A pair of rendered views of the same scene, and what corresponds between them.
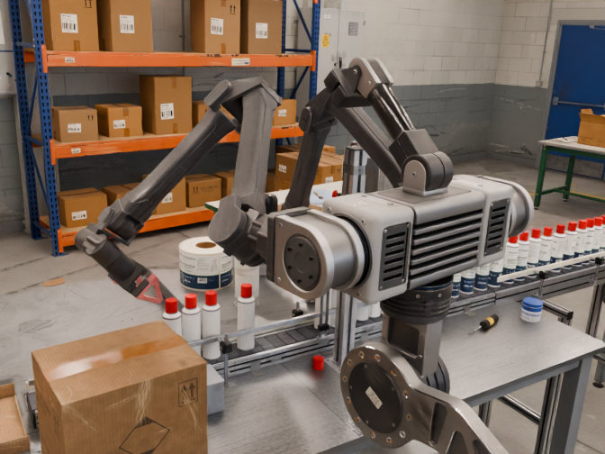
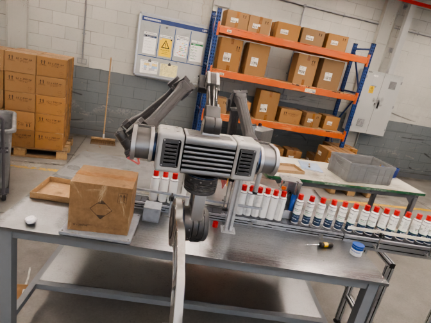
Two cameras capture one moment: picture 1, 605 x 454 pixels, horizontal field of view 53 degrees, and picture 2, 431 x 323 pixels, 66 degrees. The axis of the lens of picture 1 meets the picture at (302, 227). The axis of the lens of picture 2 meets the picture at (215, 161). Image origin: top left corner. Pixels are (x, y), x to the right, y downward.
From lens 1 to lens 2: 83 cm
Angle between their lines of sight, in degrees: 26
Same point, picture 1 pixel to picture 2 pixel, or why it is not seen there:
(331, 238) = (142, 136)
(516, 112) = not seen: outside the picture
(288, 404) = not seen: hidden behind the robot
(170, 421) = (113, 207)
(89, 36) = (234, 65)
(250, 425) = (161, 232)
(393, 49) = (422, 102)
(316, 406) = not seen: hidden behind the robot
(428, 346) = (195, 206)
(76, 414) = (74, 186)
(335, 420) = (197, 245)
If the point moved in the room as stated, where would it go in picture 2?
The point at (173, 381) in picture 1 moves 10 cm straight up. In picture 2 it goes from (116, 190) to (118, 172)
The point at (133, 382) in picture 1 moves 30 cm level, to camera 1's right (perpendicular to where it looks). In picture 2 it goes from (99, 184) to (146, 206)
